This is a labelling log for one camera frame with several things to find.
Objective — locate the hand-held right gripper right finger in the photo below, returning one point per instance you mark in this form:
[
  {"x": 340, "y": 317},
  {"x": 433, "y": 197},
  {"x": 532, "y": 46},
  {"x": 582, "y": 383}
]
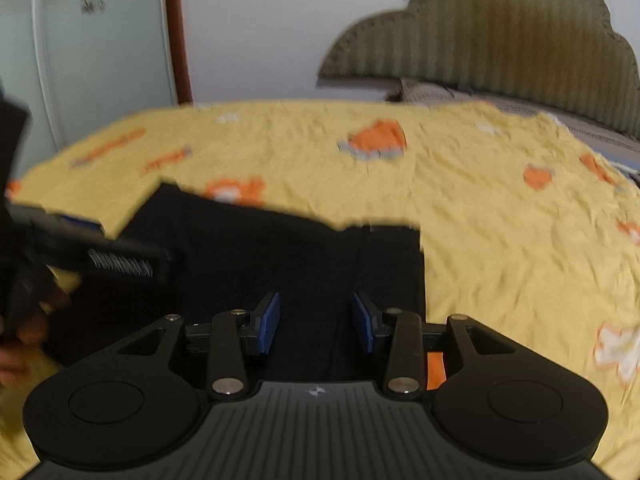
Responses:
[{"x": 362, "y": 325}]

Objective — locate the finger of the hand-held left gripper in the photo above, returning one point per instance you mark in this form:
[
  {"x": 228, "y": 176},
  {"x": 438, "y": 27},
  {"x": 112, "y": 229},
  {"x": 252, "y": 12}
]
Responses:
[
  {"x": 75, "y": 225},
  {"x": 120, "y": 261}
]

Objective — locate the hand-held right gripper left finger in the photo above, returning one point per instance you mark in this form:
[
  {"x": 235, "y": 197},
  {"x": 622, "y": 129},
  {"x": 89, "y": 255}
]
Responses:
[{"x": 267, "y": 325}]

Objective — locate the black pants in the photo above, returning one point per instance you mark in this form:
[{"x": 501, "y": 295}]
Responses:
[{"x": 250, "y": 250}]

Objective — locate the person's left hand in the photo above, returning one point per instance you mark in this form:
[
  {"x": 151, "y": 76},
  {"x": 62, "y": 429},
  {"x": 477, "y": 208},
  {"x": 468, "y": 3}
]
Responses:
[{"x": 27, "y": 335}]

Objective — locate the yellow printed bedsheet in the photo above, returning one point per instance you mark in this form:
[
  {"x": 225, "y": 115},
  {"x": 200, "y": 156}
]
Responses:
[{"x": 475, "y": 210}]

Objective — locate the pale blue wardrobe door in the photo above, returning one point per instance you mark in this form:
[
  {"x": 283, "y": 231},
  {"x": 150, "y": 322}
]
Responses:
[{"x": 100, "y": 60}]

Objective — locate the grey checkered pillow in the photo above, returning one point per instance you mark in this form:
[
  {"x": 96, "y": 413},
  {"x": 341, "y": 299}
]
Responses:
[{"x": 430, "y": 92}]

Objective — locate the reddish brown wooden frame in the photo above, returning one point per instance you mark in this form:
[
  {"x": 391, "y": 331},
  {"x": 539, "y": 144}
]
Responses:
[{"x": 177, "y": 35}]

